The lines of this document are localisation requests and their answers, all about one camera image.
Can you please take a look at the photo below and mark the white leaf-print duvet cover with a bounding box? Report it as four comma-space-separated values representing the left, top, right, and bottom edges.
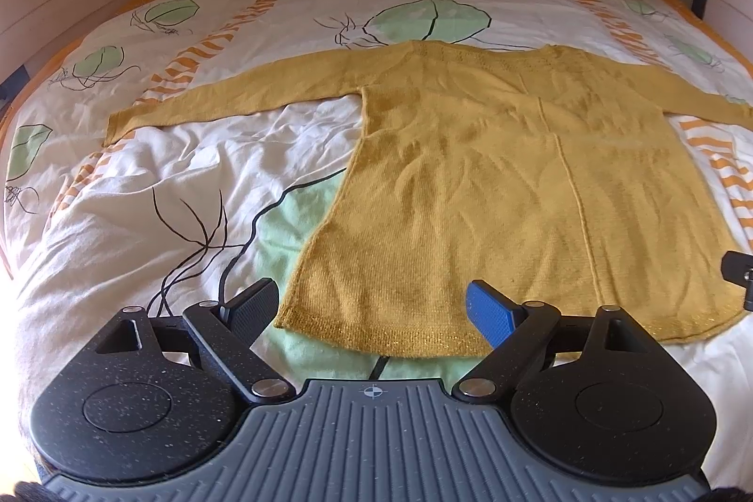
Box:
1, 0, 752, 488

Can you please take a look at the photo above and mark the mustard yellow knit sweater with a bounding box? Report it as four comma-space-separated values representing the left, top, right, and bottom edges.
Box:
107, 42, 752, 358

